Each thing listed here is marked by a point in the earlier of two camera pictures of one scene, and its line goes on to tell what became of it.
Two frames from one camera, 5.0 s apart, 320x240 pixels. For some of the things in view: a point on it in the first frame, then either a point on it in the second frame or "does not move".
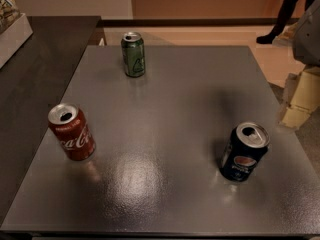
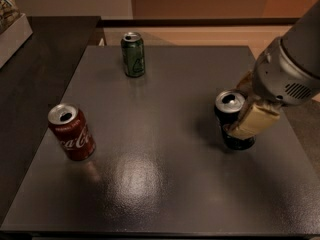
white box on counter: x=12 y=38 does not move
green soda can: x=133 y=54 does not move
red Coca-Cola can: x=72 y=131 does not move
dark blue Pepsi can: x=243 y=151 to x=226 y=107
